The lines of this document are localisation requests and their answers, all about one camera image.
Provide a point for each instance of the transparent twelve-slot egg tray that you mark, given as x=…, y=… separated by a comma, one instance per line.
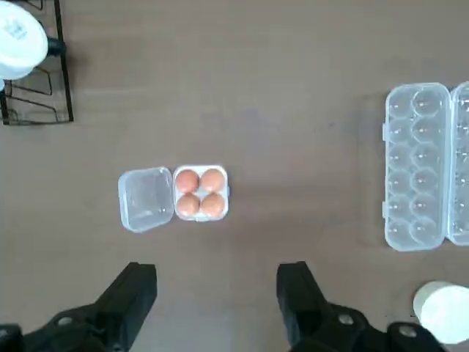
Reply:
x=417, y=165

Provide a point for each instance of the small four-slot egg tray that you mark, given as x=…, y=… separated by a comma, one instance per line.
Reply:
x=146, y=198

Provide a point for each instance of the white cup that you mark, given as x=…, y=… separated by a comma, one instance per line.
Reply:
x=20, y=40

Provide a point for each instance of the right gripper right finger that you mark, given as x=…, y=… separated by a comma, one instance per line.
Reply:
x=322, y=330

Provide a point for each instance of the white bowl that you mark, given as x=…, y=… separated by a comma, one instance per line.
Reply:
x=445, y=311

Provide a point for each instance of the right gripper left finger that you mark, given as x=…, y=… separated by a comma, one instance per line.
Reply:
x=95, y=326

